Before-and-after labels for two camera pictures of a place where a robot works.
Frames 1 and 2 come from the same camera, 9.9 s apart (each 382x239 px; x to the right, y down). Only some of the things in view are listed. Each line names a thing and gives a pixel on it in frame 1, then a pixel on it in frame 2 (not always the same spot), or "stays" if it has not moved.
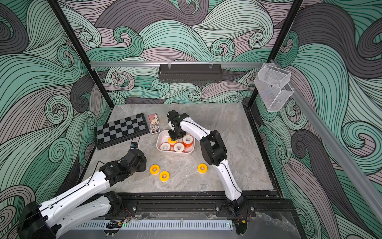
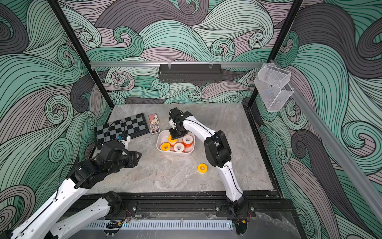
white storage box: x=163 y=136 stays
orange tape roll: x=187 y=140 stays
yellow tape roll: x=171 y=142 stays
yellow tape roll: x=154 y=169 -> x=165 y=146
